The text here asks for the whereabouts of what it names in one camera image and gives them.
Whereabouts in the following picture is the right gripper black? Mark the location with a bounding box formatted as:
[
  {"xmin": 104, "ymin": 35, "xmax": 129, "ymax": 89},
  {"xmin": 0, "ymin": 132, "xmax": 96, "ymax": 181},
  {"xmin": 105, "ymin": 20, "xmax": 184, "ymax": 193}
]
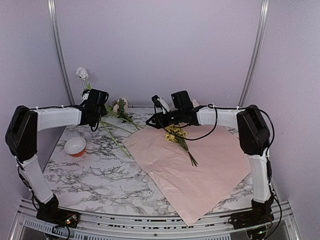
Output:
[{"xmin": 145, "ymin": 109, "xmax": 183, "ymax": 129}]

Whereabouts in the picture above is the yellow fake flower bunch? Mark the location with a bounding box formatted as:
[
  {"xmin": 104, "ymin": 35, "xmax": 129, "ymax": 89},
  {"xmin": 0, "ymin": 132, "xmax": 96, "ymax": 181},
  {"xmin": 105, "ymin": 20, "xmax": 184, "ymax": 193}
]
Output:
[{"xmin": 165, "ymin": 124, "xmax": 198, "ymax": 167}]

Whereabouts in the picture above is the pink rose fake flower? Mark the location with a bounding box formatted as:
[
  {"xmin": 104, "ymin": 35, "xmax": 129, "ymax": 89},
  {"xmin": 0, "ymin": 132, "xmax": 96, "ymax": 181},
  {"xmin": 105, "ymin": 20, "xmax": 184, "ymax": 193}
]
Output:
[{"xmin": 105, "ymin": 98, "xmax": 143, "ymax": 130}]

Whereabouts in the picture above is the blue white fake flower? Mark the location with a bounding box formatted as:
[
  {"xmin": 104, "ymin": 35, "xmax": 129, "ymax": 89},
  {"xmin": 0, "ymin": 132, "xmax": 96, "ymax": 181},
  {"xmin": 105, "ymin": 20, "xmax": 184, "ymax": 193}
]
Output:
[{"xmin": 81, "ymin": 89, "xmax": 132, "ymax": 158}]

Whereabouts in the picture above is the pink wrapping paper sheet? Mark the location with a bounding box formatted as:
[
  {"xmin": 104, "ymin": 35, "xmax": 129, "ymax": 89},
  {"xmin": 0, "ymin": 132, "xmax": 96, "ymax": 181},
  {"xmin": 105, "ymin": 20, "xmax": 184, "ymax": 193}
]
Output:
[{"xmin": 122, "ymin": 125, "xmax": 251, "ymax": 226}]

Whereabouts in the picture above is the white fake flower stem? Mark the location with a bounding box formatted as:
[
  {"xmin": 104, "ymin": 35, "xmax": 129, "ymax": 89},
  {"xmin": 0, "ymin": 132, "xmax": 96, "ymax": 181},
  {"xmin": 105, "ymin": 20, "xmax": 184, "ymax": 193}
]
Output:
[{"xmin": 75, "ymin": 66, "xmax": 91, "ymax": 90}]

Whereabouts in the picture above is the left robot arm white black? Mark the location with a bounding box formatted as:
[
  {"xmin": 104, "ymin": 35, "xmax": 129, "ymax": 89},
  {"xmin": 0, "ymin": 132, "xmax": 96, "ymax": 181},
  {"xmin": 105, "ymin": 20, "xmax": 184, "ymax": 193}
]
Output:
[{"xmin": 5, "ymin": 88, "xmax": 109, "ymax": 223}]

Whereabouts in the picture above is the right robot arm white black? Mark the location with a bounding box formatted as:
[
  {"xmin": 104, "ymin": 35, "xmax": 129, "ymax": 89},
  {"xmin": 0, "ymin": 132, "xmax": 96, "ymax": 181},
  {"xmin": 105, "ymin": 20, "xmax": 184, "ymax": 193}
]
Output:
[{"xmin": 146, "ymin": 90, "xmax": 274, "ymax": 224}]

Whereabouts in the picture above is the orange white bowl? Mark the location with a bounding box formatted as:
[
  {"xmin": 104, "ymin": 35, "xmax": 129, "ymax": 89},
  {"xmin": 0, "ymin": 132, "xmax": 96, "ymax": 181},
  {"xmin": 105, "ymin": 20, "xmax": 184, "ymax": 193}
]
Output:
[{"xmin": 64, "ymin": 136, "xmax": 87, "ymax": 157}]

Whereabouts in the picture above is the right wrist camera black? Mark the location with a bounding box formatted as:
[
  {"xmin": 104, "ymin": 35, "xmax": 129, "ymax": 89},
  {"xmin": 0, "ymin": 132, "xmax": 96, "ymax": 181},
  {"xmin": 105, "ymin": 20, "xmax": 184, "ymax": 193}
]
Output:
[{"xmin": 151, "ymin": 95, "xmax": 171, "ymax": 114}]

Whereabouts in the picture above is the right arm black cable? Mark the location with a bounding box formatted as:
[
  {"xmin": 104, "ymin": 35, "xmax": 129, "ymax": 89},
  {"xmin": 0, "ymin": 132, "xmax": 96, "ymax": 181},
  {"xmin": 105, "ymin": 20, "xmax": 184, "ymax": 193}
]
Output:
[{"xmin": 152, "ymin": 102, "xmax": 275, "ymax": 156}]

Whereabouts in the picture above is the left aluminium frame post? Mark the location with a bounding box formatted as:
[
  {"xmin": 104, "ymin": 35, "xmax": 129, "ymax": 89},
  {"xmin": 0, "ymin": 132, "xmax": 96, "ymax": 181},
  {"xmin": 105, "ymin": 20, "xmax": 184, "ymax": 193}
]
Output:
[{"xmin": 47, "ymin": 0, "xmax": 75, "ymax": 105}]

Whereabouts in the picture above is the aluminium frame post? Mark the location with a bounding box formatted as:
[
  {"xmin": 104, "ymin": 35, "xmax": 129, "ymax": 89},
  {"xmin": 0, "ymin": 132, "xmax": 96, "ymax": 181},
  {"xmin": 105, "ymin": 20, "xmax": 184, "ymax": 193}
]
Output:
[
  {"xmin": 47, "ymin": 0, "xmax": 75, "ymax": 105},
  {"xmin": 238, "ymin": 0, "xmax": 270, "ymax": 106}
]

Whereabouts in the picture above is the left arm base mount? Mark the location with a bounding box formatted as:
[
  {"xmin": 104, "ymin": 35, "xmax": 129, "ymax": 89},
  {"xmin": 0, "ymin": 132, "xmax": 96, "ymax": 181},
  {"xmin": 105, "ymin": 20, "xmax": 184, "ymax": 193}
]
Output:
[{"xmin": 36, "ymin": 208, "xmax": 80, "ymax": 228}]

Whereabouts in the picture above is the aluminium front rail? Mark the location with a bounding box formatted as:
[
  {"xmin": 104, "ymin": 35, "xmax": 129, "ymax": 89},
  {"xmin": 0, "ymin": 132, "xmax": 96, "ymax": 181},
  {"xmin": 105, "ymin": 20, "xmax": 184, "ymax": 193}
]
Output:
[{"xmin": 8, "ymin": 199, "xmax": 301, "ymax": 240}]

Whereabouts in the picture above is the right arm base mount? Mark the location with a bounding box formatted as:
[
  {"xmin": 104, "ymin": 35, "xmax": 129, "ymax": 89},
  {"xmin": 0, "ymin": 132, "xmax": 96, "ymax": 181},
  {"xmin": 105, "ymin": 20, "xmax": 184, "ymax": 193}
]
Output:
[{"xmin": 228, "ymin": 210, "xmax": 275, "ymax": 230}]

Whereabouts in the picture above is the right aluminium frame post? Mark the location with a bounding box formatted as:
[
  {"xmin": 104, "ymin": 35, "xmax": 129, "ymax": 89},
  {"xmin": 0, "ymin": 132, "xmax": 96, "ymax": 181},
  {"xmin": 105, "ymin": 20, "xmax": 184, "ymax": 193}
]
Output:
[{"xmin": 238, "ymin": 0, "xmax": 270, "ymax": 106}]

